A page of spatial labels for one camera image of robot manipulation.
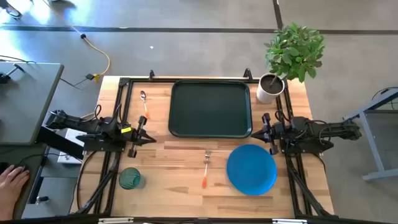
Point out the teal translucent cup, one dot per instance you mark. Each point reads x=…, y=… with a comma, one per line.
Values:
x=130, y=179

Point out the blue round plate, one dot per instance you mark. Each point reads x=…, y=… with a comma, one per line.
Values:
x=251, y=169

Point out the dark green plastic tray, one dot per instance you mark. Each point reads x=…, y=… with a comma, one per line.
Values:
x=210, y=109

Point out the blue-grey metal table frame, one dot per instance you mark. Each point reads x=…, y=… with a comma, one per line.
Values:
x=370, y=133

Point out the black desk clamp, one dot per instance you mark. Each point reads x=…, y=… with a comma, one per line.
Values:
x=6, y=77

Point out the black box device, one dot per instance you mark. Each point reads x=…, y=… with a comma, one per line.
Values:
x=151, y=75

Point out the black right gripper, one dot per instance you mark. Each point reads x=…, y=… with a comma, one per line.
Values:
x=271, y=137

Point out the green plant in white pot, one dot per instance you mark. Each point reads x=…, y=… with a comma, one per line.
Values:
x=292, y=49

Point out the grey side table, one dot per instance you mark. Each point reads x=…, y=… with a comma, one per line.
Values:
x=28, y=102

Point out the person's hand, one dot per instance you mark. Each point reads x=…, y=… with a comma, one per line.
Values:
x=12, y=186

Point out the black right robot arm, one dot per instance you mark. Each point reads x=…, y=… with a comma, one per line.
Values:
x=311, y=133

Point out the white box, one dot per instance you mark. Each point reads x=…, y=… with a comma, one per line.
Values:
x=70, y=155

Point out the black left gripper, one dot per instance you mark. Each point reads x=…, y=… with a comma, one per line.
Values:
x=134, y=138

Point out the black frame bracket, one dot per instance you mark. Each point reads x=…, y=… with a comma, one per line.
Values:
x=247, y=75

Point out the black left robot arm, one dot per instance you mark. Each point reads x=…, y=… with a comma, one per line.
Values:
x=93, y=127

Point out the small black power adapter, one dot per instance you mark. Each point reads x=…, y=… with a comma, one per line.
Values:
x=90, y=76

